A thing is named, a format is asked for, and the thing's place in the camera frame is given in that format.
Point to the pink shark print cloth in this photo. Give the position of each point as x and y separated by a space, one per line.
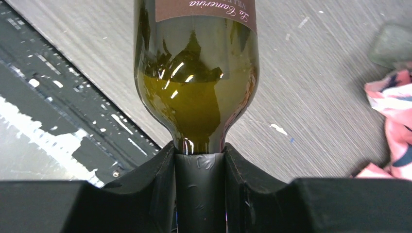
392 97

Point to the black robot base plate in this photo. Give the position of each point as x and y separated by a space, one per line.
54 122

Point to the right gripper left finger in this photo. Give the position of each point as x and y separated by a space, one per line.
141 201

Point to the dark wine bottle cream label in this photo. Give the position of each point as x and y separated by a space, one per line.
196 69

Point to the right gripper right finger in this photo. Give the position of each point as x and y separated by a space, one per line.
256 202

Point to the clear slim glass bottle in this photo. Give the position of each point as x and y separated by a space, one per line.
392 47

